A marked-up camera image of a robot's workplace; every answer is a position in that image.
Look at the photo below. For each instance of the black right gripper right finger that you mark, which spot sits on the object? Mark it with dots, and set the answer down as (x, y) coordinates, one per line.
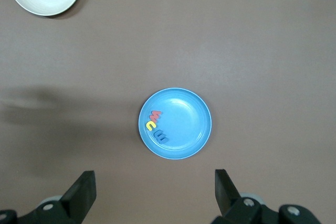
(228, 200)

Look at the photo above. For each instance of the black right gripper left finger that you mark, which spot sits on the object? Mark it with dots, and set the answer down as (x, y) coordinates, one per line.
(78, 197)

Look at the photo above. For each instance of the blue foam lowercase m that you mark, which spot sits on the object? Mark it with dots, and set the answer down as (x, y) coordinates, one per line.
(162, 140)

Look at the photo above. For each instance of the yellow foam letter u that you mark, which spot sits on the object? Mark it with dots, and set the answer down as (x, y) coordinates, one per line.
(147, 126)

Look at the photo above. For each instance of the red foam lowercase w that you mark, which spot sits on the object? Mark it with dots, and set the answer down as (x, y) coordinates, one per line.
(155, 116)

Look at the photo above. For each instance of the blue plate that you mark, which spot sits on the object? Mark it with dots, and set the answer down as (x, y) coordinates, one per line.
(186, 127)

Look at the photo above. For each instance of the brown table cover sheet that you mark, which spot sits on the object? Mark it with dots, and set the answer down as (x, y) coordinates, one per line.
(236, 37)

